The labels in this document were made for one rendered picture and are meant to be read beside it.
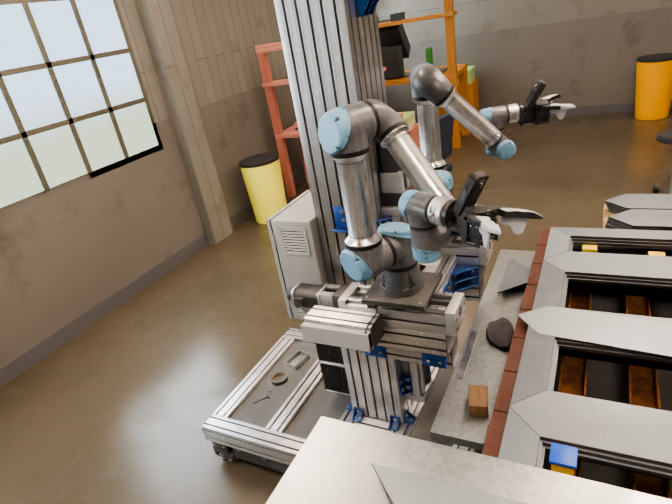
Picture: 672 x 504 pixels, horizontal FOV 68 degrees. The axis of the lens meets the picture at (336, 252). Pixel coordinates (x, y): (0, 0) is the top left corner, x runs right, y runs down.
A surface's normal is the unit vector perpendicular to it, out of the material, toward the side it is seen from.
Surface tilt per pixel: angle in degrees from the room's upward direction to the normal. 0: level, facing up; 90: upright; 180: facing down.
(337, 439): 0
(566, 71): 90
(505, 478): 0
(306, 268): 90
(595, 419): 0
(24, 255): 90
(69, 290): 90
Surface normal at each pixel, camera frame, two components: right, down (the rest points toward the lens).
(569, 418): -0.16, -0.89
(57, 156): 0.88, 0.07
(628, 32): -0.44, 0.45
